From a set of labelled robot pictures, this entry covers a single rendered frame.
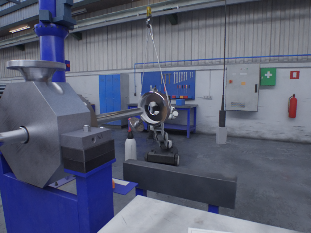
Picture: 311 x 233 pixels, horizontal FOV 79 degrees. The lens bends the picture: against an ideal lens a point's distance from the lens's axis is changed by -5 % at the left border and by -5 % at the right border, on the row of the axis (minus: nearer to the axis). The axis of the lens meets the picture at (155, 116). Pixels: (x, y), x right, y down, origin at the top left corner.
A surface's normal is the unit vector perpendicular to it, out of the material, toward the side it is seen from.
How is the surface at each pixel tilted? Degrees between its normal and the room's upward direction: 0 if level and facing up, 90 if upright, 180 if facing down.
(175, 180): 90
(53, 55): 90
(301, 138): 90
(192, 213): 0
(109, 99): 90
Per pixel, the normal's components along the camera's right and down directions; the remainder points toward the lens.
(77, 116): 0.91, 0.06
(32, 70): 0.18, 0.72
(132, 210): 0.00, -0.99
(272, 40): -0.44, 0.12
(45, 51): -0.02, 0.14
